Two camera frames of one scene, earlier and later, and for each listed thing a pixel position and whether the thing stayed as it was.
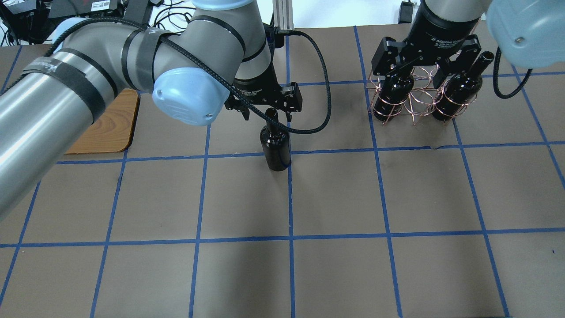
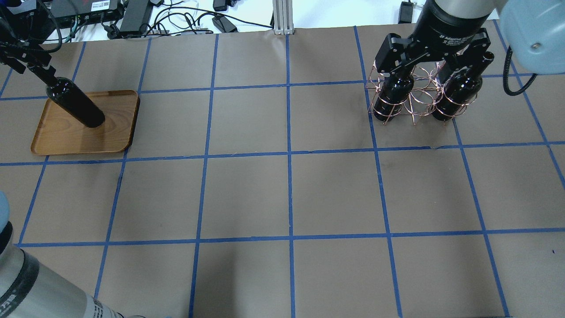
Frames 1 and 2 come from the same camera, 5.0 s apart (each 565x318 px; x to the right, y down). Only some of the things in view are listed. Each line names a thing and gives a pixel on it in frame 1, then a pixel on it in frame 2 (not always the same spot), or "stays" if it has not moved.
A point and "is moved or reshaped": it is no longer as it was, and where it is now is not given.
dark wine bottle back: x=461 y=90 stays
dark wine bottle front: x=275 y=144 is moved or reshaped
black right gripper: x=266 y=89 → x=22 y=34
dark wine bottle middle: x=394 y=93 stays
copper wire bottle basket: x=418 y=94 stays
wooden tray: x=112 y=131 stays
